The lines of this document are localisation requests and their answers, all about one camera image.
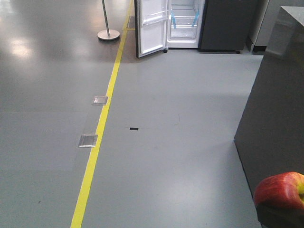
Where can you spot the refrigerator door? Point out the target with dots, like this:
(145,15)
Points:
(151,17)

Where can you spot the grey kitchen island cabinet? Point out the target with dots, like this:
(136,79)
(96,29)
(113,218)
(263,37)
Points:
(270,135)

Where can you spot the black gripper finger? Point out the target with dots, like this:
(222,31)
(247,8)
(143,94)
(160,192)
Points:
(280,218)

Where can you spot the metal stanchion pole with base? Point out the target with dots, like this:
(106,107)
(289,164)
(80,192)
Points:
(107,34)

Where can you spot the refrigerator body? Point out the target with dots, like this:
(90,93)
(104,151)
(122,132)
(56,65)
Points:
(209,25)

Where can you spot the metal floor outlet plate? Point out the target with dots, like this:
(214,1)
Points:
(87,141)
(100,100)

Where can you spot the red yellow apple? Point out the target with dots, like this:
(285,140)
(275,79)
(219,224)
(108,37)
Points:
(284,191)

